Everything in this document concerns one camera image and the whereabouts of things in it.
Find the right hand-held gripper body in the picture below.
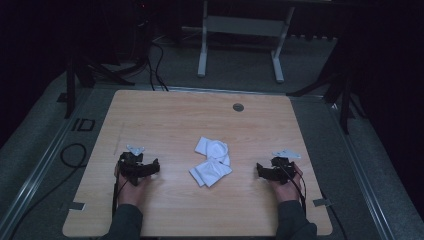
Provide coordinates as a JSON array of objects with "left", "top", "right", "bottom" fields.
[{"left": 270, "top": 148, "right": 302, "bottom": 185}]

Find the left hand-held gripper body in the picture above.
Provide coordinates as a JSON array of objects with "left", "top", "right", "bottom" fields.
[{"left": 118, "top": 144, "right": 150, "bottom": 187}]

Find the person's right hand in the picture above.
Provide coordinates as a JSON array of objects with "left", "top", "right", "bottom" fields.
[{"left": 269, "top": 162, "right": 304, "bottom": 204}]

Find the person's left hand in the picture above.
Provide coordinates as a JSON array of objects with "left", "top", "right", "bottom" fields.
[{"left": 114, "top": 164, "right": 152, "bottom": 208}]

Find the grey tape piece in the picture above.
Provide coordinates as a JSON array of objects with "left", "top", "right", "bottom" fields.
[
  {"left": 312, "top": 198, "right": 334, "bottom": 208},
  {"left": 68, "top": 201, "right": 87, "bottom": 212}
]

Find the white sock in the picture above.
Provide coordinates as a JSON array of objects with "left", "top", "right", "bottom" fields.
[
  {"left": 188, "top": 157, "right": 234, "bottom": 188},
  {"left": 194, "top": 136, "right": 232, "bottom": 167}
]

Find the black tripod stand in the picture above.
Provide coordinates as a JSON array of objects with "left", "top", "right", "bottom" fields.
[
  {"left": 56, "top": 54, "right": 136, "bottom": 120},
  {"left": 286, "top": 66, "right": 368, "bottom": 135}
]

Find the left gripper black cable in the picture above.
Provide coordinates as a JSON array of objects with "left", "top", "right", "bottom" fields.
[{"left": 111, "top": 173, "right": 129, "bottom": 218}]

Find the black floor cable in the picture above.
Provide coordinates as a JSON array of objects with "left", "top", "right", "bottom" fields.
[{"left": 8, "top": 142, "right": 88, "bottom": 240}]

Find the metal floor rail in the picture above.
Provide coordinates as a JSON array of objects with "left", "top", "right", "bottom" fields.
[
  {"left": 328, "top": 103, "right": 398, "bottom": 240},
  {"left": 0, "top": 87, "right": 98, "bottom": 238}
]

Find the black cable bundle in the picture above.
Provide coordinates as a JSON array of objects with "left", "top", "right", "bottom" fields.
[{"left": 133, "top": 19, "right": 170, "bottom": 92}]

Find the white desk frame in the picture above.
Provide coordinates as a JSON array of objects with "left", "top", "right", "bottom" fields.
[{"left": 196, "top": 0, "right": 296, "bottom": 84}]

